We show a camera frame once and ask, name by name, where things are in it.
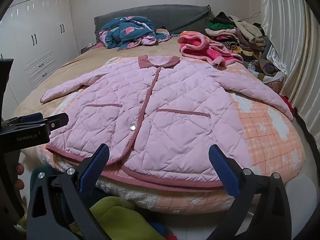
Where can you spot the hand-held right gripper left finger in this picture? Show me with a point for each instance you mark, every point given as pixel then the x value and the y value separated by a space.
pixel 95 166

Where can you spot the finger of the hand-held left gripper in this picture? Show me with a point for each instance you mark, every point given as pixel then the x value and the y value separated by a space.
pixel 58 121
pixel 31 117

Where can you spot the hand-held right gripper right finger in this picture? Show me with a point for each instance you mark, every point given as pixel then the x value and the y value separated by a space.
pixel 225 170

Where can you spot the pink quilted jacket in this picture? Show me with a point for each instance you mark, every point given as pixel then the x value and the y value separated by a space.
pixel 175 105

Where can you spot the bag of assorted clothes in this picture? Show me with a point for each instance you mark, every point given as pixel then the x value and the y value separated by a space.
pixel 267 68

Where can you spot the pile of folded clothes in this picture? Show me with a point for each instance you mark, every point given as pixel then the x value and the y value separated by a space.
pixel 237 35

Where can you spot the person's left hand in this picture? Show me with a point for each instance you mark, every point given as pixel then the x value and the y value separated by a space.
pixel 20 168

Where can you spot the orange plaid fleece blanket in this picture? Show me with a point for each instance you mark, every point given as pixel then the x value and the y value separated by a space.
pixel 270 142

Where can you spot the yellow-green fleece garment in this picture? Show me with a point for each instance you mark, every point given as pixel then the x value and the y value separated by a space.
pixel 120 217

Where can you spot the tan bed sheet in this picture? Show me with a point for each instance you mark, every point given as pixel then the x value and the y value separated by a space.
pixel 100 52

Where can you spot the white wardrobe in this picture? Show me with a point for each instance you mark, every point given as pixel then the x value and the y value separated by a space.
pixel 37 30

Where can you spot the blue and red cloth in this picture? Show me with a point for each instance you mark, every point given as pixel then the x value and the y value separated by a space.
pixel 160 231

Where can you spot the red plastic bag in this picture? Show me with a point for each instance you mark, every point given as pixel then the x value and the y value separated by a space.
pixel 287 102

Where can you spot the pink patterned storage box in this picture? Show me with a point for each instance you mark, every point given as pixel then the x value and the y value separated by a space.
pixel 277 87

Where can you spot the teal flamingo print garment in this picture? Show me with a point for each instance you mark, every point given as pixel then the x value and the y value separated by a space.
pixel 120 35

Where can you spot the hot pink fleece garment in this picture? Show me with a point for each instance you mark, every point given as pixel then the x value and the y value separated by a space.
pixel 195 46

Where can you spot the grey padded headboard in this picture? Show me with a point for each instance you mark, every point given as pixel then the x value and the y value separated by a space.
pixel 162 15

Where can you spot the white satin curtain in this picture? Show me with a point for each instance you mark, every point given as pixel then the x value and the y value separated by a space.
pixel 287 30

